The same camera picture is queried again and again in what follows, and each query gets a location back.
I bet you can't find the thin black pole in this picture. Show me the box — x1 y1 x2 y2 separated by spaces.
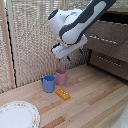
5 0 18 89

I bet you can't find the beige bamboo screen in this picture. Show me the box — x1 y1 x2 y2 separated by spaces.
0 0 128 94

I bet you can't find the thin black cable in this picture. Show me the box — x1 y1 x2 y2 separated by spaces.
84 31 128 48

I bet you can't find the white patterned plate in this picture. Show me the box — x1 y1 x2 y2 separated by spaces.
0 100 41 128

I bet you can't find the dark brown wooden dresser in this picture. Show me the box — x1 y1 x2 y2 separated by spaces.
85 8 128 83

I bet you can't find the silver bar drawer handle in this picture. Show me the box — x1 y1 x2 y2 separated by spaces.
89 34 118 46
96 55 122 67

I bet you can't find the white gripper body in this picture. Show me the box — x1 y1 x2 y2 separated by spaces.
50 34 89 61

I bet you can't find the yellow rectangular block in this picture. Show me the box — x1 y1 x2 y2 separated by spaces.
54 88 72 102

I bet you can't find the blue mug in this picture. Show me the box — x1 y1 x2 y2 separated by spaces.
40 74 57 94

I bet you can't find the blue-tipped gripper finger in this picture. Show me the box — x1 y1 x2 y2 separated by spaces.
65 55 72 63
78 48 85 55

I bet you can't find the pink mug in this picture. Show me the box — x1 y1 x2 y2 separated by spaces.
54 68 68 86

